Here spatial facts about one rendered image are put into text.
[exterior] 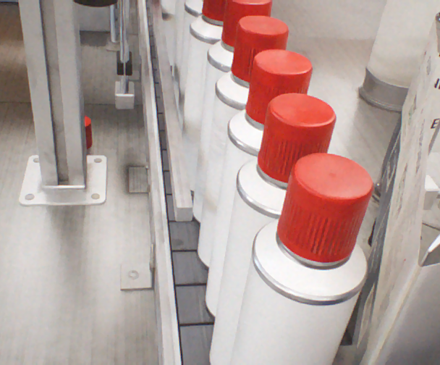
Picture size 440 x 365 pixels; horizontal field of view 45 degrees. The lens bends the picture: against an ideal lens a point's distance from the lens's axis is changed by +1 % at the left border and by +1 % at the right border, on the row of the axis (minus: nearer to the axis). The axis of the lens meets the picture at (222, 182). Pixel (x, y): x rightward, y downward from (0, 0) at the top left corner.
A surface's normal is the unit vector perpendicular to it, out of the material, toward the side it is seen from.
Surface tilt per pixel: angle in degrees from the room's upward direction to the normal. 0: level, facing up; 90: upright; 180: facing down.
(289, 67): 2
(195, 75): 90
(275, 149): 90
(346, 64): 0
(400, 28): 90
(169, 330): 0
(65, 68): 90
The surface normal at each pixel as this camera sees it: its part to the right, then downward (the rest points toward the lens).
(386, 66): -0.69, 0.42
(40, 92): 0.15, 0.62
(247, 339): -0.88, 0.20
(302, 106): 0.11, -0.76
